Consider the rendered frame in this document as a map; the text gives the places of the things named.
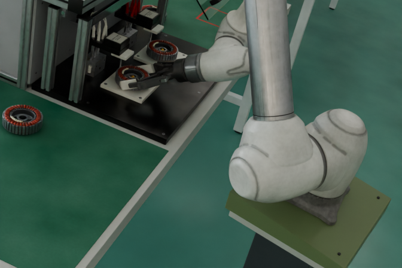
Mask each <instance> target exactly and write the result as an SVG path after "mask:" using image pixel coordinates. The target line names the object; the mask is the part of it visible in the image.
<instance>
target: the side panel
mask: <svg viewBox="0 0 402 268"><path fill-rule="evenodd" d="M33 8H34V0H0V80H1V81H3V82H6V83H8V84H11V85H13V86H15V87H18V88H22V90H26V88H29V87H30V84H27V82H28V68H29V53H30V45H31V30H32V16H33Z"/></svg>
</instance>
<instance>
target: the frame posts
mask: <svg viewBox="0 0 402 268"><path fill-rule="evenodd" d="M143 1H144V0H140V10H139V12H140V11H142V5H143ZM168 1H169V0H159V1H158V5H157V11H156V12H157V13H159V14H160V19H159V20H160V22H159V25H162V26H163V25H164V22H165V16H166V10H167V7H168ZM60 11H61V7H58V6H56V5H53V4H50V5H49V6H48V15H47V27H46V35H45V47H44V59H43V66H42V78H41V89H46V91H48V92H49V91H50V90H51V89H53V88H54V79H55V73H56V62H57V51H58V45H59V34H60V23H61V17H62V16H61V15H60ZM92 20H93V18H92V17H90V16H87V15H85V14H83V15H82V16H80V17H79V18H78V28H77V37H76V43H75V52H74V62H73V67H72V77H71V86H70V91H69V100H70V101H72V100H73V101H74V102H75V103H78V102H79V101H80V100H81V99H82V94H83V85H84V77H85V72H86V64H87V55H88V50H89V42H90V33H91V28H92Z"/></svg>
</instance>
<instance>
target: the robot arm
mask: <svg viewBox="0 0 402 268"><path fill-rule="evenodd" d="M137 67H140V68H142V69H144V70H146V71H147V72H148V73H149V74H150V73H155V72H156V74H154V75H151V76H149V77H146V78H143V79H140V80H139V79H138V78H136V79H132V80H124V81H119V84H120V87H121V90H128V89H136V88H138V90H143V89H148V88H151V87H155V86H159V85H163V84H167V83H168V81H169V80H172V79H176V80H177V81H178V82H180V83H182V82H188V81H189V82H191V83H199V82H206V81H214V82H223V81H231V80H237V79H239V78H242V77H245V76H247V75H249V74H250V80H251V96H252V111H253V116H252V117H250V118H249V120H248V121H247V122H246V124H245V125H244V127H243V134H242V137H241V140H240V144H239V148H237V149H236V150H235V151H234V153H233V155H232V157H231V160H230V163H229V179H230V182H231V185H232V187H233V188H234V190H235V192H237V194H238V195H240V196H242V197H244V198H246V199H249V200H253V201H256V202H261V203H276V202H281V201H287V202H289V203H291V204H293V205H295V206H297V207H299V208H300V209H302V210H304V211H306V212H308V213H310V214H312V215H314V216H316V217H318V218H320V219H321V220H323V222H325V223H326V224H328V225H330V226H333V225H335V223H336V221H337V212H338V210H339V208H340V205H341V203H342V201H343V198H344V196H345V195H346V194H348V193H349V190H350V186H349V184H350V183H351V181H352V180H353V178H354V176H355V174H356V173H357V171H358V169H359V167H360V165H361V163H362V161H363V159H364V156H365V154H366V150H367V142H368V134H367V129H366V127H365V125H364V122H363V121H362V119H360V118H359V116H357V115H356V114H354V113H353V112H350V111H348V110H346V109H331V110H328V111H326V112H323V113H322V114H320V115H319V116H317V117H316V119H315V120H314V122H311V123H309V124H308V125H307V126H305V125H304V122H303V121H302V120H301V119H300V118H299V117H298V116H297V115H296V114H295V113H294V104H293V87H292V76H291V59H290V41H289V31H288V13H287V0H244V1H243V3H242V4H241V5H240V7H239V8H238V9H237V10H232V11H230V12H229V13H228V15H226V16H225V18H223V20H222V21H221V23H220V26H219V28H218V31H217V34H216V37H215V42H214V44H213V46H212V47H211V48H210V49H209V50H208V51H207V52H204V53H198V54H191V55H188V56H187V57H186V58H182V59H177V60H158V61H157V63H154V64H149V65H141V66H137ZM160 74H161V76H160Z"/></svg>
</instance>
